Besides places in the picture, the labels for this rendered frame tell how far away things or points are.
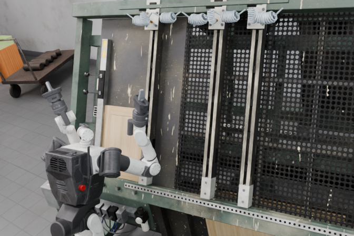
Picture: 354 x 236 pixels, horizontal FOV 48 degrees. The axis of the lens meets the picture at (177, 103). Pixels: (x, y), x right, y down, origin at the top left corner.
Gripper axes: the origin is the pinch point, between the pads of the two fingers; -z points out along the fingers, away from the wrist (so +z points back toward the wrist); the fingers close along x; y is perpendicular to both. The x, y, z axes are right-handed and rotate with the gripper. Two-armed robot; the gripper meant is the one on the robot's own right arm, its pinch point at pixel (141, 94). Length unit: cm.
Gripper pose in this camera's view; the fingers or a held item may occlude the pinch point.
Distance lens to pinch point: 216.1
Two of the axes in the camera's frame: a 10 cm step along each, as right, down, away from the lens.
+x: -4.7, -4.9, 7.3
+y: 8.8, -1.8, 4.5
